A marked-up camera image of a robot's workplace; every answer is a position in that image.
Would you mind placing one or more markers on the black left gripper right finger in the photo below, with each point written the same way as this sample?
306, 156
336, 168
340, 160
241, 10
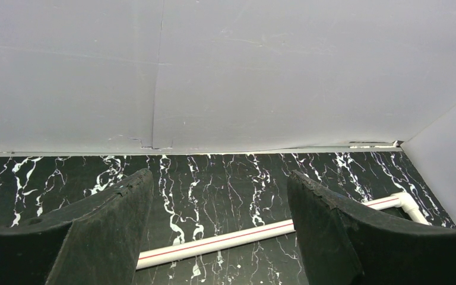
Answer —
342, 241

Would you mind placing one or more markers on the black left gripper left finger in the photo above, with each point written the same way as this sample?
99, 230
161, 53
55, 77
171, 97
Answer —
95, 240

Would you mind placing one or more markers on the white pipe frame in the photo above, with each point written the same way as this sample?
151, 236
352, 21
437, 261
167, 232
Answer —
186, 250

